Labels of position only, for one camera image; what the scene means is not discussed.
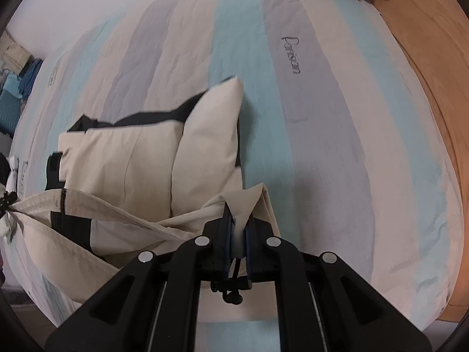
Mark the light blue cloth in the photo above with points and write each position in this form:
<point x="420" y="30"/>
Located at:
<point x="11" y="84"/>

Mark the pile of blue clothes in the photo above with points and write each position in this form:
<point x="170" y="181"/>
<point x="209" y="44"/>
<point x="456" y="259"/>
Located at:
<point x="31" y="77"/>

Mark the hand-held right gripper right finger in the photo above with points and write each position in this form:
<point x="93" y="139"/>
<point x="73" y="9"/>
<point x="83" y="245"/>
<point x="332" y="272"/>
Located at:
<point x="262" y="249"/>

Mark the teal suitcase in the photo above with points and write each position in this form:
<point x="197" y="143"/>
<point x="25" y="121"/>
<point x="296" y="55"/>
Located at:
<point x="9" y="112"/>

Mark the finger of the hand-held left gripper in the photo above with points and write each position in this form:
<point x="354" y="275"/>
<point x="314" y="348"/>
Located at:
<point x="8" y="200"/>

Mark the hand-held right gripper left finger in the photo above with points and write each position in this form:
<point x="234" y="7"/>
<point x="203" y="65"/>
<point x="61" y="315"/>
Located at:
<point x="216" y="242"/>

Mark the cream and black hooded jacket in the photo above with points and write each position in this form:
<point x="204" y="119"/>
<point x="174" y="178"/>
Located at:
<point x="121" y="161"/>

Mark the striped bed blanket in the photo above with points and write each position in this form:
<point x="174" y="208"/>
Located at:
<point x="322" y="117"/>

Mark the white folded clothes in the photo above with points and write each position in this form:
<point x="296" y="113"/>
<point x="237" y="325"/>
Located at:
<point x="13" y="172"/>

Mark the wooden headboard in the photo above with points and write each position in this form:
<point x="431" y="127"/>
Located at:
<point x="432" y="44"/>

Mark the narrow beige curtain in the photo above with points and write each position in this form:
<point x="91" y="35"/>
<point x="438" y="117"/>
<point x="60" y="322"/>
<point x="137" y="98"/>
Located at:
<point x="16" y="55"/>

